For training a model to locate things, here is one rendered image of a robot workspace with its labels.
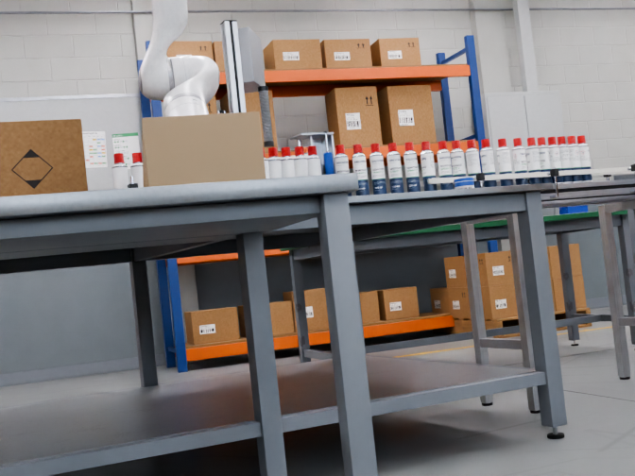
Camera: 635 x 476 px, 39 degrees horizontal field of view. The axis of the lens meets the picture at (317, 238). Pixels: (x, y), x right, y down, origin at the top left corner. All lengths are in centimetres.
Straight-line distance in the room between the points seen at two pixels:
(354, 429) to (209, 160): 77
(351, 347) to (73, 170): 101
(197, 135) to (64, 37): 559
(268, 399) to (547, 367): 97
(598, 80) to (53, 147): 750
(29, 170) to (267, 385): 89
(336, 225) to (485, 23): 697
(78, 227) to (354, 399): 71
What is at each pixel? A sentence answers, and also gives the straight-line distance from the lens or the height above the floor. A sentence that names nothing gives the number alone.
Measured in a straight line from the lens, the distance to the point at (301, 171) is 326.
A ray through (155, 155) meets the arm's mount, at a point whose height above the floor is 95.
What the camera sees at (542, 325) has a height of 37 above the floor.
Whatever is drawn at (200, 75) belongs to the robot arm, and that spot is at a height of 121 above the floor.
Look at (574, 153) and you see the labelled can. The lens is 395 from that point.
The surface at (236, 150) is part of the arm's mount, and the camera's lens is 231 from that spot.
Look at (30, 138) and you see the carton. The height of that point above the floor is 107.
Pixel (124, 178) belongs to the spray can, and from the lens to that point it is 305.
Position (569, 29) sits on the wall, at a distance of 948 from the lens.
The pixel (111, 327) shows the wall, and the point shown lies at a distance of 754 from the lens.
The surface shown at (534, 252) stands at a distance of 300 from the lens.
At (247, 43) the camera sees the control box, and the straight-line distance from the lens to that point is 311.
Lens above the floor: 61
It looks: 2 degrees up
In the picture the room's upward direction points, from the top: 6 degrees counter-clockwise
